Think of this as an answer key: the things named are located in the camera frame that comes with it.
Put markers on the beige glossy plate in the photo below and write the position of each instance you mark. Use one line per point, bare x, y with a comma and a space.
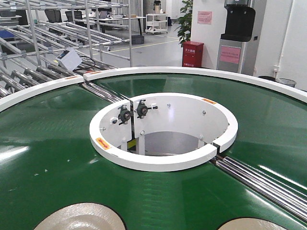
250, 224
83, 216

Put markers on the red fire extinguisher cabinet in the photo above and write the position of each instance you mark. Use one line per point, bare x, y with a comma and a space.
192, 54

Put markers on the green potted plant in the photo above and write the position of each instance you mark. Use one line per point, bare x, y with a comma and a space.
185, 22

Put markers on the white shelving cart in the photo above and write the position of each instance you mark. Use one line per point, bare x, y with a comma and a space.
156, 23

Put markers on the white control box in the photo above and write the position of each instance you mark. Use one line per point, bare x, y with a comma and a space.
69, 59

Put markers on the green circular conveyor belt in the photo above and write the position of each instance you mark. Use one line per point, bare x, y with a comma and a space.
47, 160

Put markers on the black water dispenser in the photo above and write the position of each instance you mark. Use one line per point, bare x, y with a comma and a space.
238, 31

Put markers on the steel roller conveyor rack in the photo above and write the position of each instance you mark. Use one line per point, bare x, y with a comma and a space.
34, 32

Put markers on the white outer rim guard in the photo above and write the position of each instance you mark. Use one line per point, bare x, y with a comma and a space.
27, 93

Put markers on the steel rollers right gap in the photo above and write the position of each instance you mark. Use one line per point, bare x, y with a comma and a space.
281, 194

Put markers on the white inner ring guard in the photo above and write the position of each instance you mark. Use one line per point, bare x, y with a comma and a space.
162, 132

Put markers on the pink wall notice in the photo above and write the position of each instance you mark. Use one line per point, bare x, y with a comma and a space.
204, 17

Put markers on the wire mesh trash bin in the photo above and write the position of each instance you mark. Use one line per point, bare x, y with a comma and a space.
287, 82

